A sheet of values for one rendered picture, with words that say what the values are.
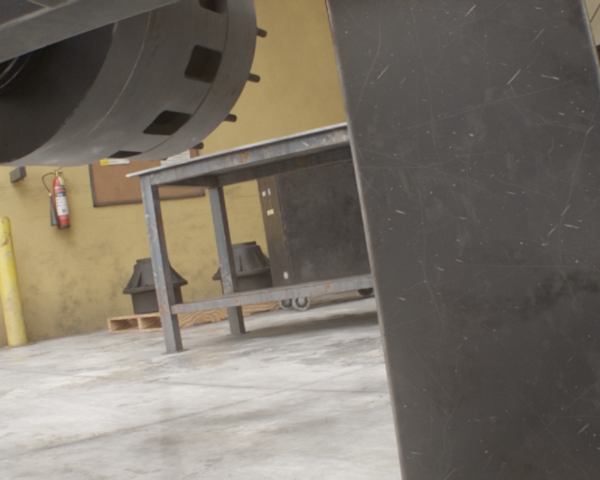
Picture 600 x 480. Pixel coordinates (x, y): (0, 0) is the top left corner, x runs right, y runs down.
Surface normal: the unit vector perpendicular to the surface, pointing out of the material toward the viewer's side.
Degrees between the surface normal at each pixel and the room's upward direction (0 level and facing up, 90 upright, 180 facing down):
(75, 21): 180
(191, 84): 130
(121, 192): 90
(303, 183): 90
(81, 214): 90
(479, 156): 90
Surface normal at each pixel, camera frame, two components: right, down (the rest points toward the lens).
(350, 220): 0.29, -0.07
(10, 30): 0.16, 0.99
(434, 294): -0.33, 0.04
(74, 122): 0.58, 0.79
